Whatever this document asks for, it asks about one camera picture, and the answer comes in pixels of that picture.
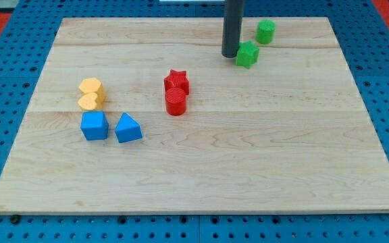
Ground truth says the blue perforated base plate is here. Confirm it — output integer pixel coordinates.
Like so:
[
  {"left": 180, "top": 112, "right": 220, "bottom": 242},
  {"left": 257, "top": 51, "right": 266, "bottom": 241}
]
[{"left": 0, "top": 0, "right": 389, "bottom": 242}]

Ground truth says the red cylinder block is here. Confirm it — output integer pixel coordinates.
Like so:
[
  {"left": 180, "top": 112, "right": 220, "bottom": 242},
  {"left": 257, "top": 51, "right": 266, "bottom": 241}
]
[{"left": 165, "top": 88, "right": 186, "bottom": 116}]

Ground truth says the yellow hexagon block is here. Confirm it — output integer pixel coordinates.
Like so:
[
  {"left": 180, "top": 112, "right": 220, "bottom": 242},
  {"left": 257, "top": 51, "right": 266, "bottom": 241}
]
[{"left": 79, "top": 78, "right": 106, "bottom": 103}]

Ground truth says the green cylinder block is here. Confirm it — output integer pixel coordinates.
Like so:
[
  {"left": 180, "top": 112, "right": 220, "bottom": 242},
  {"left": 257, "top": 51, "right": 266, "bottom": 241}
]
[{"left": 255, "top": 20, "right": 276, "bottom": 45}]

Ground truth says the blue cube block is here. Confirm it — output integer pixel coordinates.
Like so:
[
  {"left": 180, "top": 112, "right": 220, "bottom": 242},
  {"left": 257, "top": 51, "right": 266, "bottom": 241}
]
[{"left": 80, "top": 111, "right": 109, "bottom": 140}]

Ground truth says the light wooden board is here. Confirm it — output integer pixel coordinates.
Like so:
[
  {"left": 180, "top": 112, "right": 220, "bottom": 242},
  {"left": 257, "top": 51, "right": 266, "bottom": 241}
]
[{"left": 0, "top": 17, "right": 389, "bottom": 215}]

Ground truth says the green star block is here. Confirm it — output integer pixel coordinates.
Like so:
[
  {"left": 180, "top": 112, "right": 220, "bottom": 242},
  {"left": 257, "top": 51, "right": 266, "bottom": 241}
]
[{"left": 236, "top": 40, "right": 259, "bottom": 69}]

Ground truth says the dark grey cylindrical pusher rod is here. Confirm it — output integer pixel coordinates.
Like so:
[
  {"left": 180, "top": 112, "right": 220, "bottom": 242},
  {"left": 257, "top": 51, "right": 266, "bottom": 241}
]
[{"left": 222, "top": 0, "right": 244, "bottom": 58}]

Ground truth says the red star block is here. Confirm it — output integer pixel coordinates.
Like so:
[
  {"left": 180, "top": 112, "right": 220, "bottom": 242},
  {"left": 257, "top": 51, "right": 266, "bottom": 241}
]
[{"left": 163, "top": 70, "right": 190, "bottom": 95}]

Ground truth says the yellow heart block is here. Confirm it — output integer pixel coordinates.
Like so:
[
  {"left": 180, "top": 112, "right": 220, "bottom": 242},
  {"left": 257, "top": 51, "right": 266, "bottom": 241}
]
[{"left": 77, "top": 92, "right": 103, "bottom": 111}]

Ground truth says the blue triangle block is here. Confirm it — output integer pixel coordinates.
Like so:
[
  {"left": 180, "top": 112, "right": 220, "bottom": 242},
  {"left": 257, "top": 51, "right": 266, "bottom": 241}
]
[{"left": 115, "top": 113, "right": 142, "bottom": 143}]

